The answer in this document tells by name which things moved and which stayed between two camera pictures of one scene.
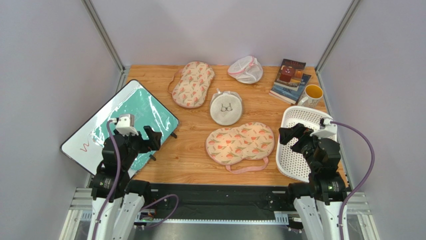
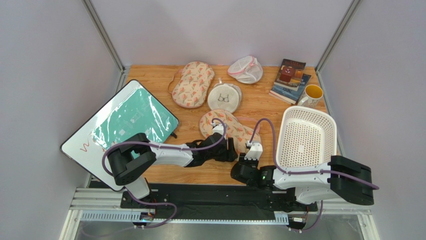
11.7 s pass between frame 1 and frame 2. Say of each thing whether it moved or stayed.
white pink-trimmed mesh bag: stayed
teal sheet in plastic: stayed
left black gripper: moved
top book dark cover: stayed
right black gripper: moved
